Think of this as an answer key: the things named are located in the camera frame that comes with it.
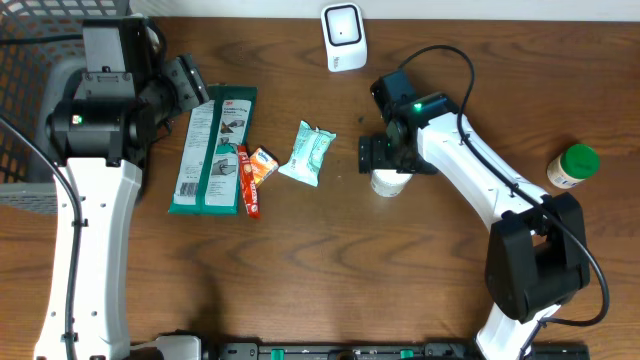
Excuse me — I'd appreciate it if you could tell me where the grey plastic mesh basket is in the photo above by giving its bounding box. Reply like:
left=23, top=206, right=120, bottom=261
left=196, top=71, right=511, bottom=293
left=1, top=0, right=131, bottom=214

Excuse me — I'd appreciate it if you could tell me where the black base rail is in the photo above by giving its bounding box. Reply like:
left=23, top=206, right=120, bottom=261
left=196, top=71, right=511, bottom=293
left=214, top=341, right=591, bottom=360

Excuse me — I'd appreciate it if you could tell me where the green box with label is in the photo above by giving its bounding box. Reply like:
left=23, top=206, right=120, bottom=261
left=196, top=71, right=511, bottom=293
left=169, top=85, right=258, bottom=215

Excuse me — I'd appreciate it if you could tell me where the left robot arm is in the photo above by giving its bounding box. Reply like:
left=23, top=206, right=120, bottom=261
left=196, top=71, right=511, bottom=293
left=33, top=54, right=209, bottom=359

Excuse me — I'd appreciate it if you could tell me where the white tub blue label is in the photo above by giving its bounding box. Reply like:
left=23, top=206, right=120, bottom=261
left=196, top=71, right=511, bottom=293
left=371, top=169, right=413, bottom=197

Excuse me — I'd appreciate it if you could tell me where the red packet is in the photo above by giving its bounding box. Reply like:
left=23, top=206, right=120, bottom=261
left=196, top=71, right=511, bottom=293
left=236, top=145, right=260, bottom=219

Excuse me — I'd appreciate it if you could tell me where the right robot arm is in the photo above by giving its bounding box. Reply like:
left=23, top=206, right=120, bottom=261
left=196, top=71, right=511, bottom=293
left=358, top=89, right=591, bottom=359

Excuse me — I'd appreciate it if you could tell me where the orange snack packet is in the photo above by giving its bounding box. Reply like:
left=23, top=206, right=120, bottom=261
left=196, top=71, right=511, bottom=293
left=250, top=147, right=279, bottom=187

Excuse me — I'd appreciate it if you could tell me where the mint green wipes pack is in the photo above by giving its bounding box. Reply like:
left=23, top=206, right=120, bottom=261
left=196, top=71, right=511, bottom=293
left=278, top=120, right=336, bottom=187

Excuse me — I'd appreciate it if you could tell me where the white barcode scanner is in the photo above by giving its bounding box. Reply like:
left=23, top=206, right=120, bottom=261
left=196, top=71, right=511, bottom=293
left=320, top=2, right=368, bottom=72

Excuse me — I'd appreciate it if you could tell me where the green lid white jar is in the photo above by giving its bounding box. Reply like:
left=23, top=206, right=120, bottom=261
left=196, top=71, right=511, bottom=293
left=546, top=144, right=601, bottom=189

